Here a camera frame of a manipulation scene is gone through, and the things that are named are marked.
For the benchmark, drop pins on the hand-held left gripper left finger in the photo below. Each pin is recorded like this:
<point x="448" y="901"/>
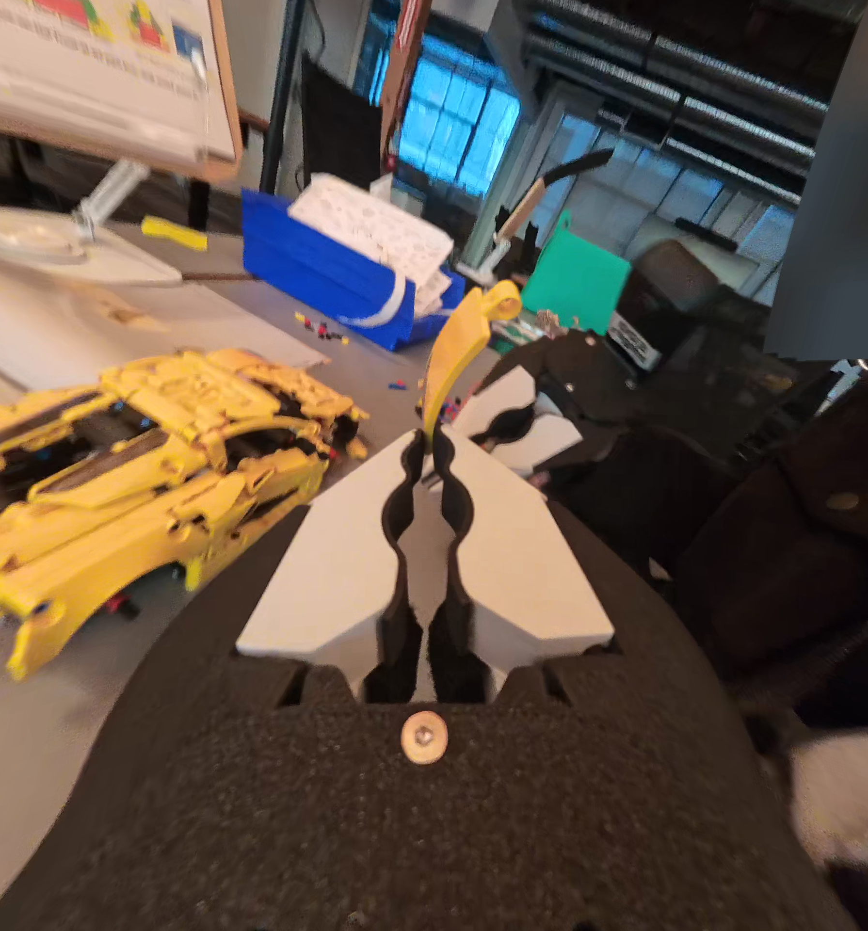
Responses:
<point x="325" y="582"/>

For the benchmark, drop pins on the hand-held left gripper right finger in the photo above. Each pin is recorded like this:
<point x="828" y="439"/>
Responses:
<point x="536" y="582"/>

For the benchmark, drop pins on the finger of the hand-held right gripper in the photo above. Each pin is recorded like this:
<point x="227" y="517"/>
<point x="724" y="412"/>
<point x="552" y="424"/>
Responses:
<point x="503" y="389"/>
<point x="543" y="444"/>

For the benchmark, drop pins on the pile of coloured brick pins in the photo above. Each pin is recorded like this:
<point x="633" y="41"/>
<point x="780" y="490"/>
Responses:
<point x="450" y="411"/>

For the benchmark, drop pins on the yellow curved panel piece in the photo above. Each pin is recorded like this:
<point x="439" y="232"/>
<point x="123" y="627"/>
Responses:
<point x="463" y="334"/>

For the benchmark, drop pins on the instruction booklet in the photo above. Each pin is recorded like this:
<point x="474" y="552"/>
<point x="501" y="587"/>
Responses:
<point x="77" y="320"/>

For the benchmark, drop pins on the person's right forearm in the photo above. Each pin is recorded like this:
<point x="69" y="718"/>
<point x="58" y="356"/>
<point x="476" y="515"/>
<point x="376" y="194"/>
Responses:
<point x="623" y="494"/>

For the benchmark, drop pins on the grey desk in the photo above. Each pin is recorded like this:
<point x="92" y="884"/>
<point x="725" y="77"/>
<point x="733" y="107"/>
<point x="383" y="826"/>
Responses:
<point x="27" y="742"/>

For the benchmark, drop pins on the flat printed box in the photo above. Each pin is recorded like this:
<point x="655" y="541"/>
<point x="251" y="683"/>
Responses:
<point x="528" y="331"/>

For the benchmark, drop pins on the small cluster of brick pins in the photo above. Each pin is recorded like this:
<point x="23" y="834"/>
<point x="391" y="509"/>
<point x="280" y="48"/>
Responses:
<point x="321" y="329"/>

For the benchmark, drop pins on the white patterned paper bag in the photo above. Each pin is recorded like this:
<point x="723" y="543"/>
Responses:
<point x="376" y="225"/>

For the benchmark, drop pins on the yellow toy brick car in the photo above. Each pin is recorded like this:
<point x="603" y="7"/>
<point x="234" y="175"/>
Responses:
<point x="187" y="407"/>

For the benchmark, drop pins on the blue plastic bin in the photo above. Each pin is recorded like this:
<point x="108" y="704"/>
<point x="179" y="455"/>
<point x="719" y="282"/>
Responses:
<point x="310" y="269"/>

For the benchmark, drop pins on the dark fleece-lined jacket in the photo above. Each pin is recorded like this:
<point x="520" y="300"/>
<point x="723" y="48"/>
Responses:
<point x="805" y="582"/>

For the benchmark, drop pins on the gridded window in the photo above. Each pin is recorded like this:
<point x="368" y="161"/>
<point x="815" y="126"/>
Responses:
<point x="456" y="123"/>

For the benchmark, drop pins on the black monitor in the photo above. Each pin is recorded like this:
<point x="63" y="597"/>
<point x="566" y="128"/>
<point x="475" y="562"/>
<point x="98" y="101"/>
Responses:
<point x="339" y="123"/>

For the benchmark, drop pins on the yellow tape strip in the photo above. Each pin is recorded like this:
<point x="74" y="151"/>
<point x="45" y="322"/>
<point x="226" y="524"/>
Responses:
<point x="173" y="233"/>

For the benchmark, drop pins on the black metal pole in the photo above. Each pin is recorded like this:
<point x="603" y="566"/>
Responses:
<point x="281" y="94"/>

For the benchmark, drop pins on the printed instruction sheet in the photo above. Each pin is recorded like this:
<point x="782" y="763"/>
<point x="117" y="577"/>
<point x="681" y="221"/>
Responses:
<point x="77" y="73"/>

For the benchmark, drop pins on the wooden post with red label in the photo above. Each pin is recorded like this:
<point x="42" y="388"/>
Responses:
<point x="401" y="58"/>

